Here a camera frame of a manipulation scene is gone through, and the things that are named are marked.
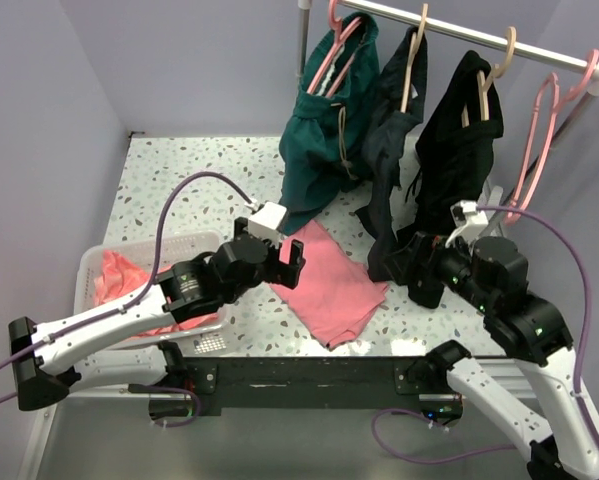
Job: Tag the metal clothes rack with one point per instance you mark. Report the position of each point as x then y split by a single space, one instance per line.
472 36

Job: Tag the beige hanger with black shorts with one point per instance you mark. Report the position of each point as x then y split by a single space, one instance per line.
485 82

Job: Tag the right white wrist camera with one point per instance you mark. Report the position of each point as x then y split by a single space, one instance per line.
470 222

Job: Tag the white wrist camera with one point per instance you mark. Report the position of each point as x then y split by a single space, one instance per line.
470 222
266 221

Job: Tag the coral pink patterned garment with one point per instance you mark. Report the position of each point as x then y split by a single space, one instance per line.
120 276

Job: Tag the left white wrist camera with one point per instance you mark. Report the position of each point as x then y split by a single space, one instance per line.
266 221

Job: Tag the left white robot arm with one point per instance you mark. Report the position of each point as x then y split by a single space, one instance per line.
48 359

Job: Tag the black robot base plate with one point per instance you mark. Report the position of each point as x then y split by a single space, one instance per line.
352 383

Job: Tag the pink folded shorts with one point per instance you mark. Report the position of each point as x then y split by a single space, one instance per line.
335 299

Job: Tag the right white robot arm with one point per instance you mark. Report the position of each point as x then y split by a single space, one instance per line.
560 442

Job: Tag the white plastic laundry basket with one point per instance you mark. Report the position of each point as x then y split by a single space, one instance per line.
174 249

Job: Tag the dark navy shorts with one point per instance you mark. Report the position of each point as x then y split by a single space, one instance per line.
383 147

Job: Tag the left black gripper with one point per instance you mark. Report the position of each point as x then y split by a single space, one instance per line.
285 274

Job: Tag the green hanging shorts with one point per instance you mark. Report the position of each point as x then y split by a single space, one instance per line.
321 143

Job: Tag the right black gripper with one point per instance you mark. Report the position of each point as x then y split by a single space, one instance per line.
427 251

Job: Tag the black hanging shorts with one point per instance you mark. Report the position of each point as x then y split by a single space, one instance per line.
455 150

